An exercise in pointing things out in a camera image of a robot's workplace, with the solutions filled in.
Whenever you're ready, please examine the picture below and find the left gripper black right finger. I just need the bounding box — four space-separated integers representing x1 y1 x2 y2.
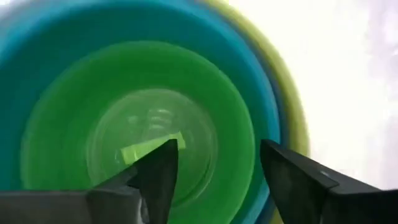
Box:
259 139 398 224

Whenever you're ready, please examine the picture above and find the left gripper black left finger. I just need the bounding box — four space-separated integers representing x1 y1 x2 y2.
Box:
0 138 179 224

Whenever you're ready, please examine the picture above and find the small green plastic bowl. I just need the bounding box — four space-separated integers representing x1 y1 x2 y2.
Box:
19 40 256 224

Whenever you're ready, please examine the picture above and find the blue plastic bowl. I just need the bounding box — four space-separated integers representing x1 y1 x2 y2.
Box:
0 0 282 224

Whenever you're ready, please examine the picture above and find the small green block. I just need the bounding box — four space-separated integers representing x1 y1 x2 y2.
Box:
120 131 187 166

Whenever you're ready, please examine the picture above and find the yellow-green plastic bowl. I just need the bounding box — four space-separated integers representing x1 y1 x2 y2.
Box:
198 0 310 224

